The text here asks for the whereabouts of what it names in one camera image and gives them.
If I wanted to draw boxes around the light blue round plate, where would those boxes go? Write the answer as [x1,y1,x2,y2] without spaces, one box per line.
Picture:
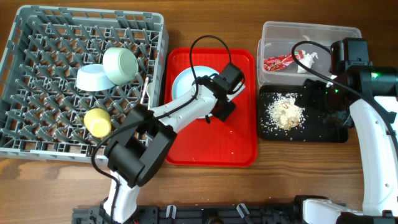
[171,65,246,119]

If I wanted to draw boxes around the rice and food scraps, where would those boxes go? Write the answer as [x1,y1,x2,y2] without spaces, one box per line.
[260,93,306,132]

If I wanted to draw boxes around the white paper napkin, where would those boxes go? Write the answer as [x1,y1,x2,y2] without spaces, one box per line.
[297,51,318,73]

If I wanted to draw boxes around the red snack wrapper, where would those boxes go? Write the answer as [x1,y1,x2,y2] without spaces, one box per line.
[263,53,294,72]

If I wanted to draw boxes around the white plastic fork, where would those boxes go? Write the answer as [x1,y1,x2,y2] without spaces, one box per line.
[140,77,150,104]

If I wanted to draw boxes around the green bowl with food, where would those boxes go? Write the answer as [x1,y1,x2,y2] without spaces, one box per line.
[103,47,139,85]

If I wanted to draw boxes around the yellow plastic cup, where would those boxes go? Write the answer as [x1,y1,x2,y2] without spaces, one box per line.
[83,108,111,138]

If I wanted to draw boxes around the white plastic spoon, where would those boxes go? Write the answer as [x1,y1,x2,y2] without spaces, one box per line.
[146,83,154,109]

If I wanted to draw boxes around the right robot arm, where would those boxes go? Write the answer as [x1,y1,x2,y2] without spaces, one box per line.
[292,37,397,223]

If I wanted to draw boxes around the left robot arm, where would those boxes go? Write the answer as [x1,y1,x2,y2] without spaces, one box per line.
[102,63,245,223]

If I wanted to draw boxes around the black rectangular waste tray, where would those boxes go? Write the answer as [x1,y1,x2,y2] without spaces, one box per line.
[257,85,349,143]

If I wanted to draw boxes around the clear plastic waste bin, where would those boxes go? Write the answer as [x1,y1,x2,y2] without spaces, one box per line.
[257,21,362,86]

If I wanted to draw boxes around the grey plastic dishwasher rack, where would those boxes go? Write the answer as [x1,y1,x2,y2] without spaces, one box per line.
[1,6,169,162]

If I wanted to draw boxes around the red plastic serving tray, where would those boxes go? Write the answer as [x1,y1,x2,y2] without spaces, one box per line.
[166,48,257,167]

